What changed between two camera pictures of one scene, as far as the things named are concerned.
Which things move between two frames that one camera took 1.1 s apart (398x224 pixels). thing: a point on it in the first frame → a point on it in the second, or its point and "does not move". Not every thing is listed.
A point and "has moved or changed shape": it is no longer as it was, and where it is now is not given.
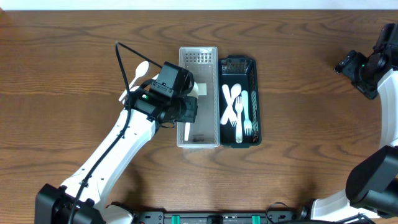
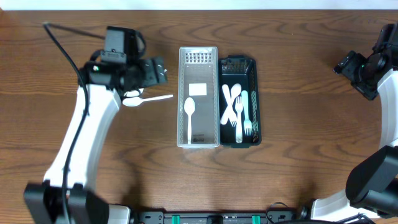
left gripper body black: [189, 109] → [154, 71]
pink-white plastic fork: [231, 112] does not move
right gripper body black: [356, 63] does not move
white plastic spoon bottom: [193, 91] has moved or changed shape
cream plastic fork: [239, 124] does not move
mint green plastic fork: [247, 123] does not move
